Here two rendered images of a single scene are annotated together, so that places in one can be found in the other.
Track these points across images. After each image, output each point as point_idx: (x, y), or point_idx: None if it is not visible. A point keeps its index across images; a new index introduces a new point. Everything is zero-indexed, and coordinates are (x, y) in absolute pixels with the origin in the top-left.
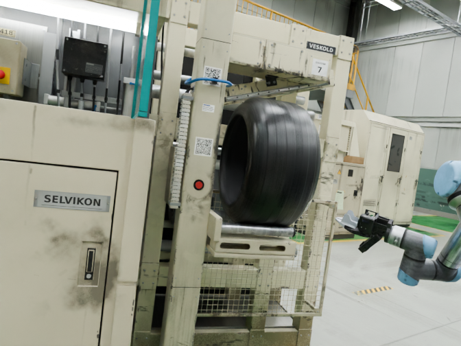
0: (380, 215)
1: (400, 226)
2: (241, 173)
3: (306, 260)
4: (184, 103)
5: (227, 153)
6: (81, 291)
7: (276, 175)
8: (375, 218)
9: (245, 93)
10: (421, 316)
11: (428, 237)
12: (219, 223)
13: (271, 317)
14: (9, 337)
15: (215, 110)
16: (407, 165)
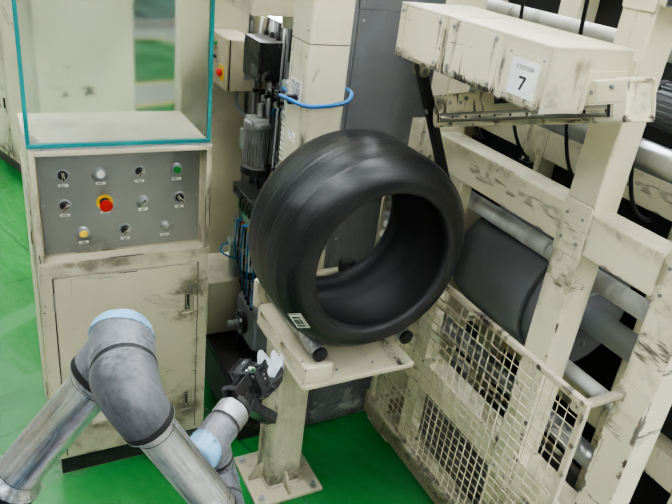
0: (245, 375)
1: (228, 404)
2: (427, 249)
3: (514, 472)
4: (282, 124)
5: (413, 209)
6: (33, 254)
7: (252, 251)
8: (235, 372)
9: (463, 112)
10: None
11: (197, 435)
12: (255, 286)
13: None
14: (32, 262)
15: (295, 141)
16: None
